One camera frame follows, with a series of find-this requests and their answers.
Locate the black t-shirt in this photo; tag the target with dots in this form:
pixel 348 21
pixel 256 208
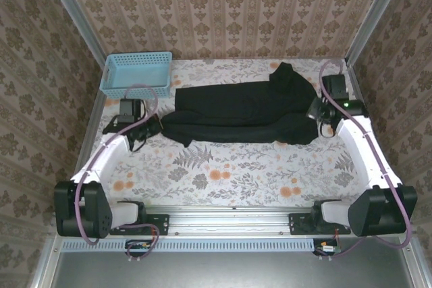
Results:
pixel 236 109

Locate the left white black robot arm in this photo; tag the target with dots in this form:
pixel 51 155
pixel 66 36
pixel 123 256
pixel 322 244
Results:
pixel 101 163

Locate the grey metal panel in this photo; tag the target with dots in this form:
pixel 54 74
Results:
pixel 219 271

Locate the aluminium mounting rail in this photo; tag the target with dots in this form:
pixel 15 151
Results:
pixel 229 220

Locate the aluminium frame post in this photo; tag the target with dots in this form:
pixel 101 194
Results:
pixel 374 15
pixel 77 15

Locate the floral table cover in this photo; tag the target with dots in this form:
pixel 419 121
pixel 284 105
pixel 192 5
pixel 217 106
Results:
pixel 236 180

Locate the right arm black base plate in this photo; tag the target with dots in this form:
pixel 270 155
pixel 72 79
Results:
pixel 297 224

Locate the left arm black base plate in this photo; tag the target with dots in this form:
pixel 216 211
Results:
pixel 162 224

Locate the small electronics board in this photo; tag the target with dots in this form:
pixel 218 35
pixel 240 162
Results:
pixel 329 249
pixel 138 245

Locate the aluminium side rail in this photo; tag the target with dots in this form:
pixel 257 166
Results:
pixel 353 79
pixel 89 126

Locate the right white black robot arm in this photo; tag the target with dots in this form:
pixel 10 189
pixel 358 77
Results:
pixel 357 153

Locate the blue plastic basket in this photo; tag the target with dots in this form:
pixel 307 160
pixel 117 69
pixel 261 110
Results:
pixel 135 75

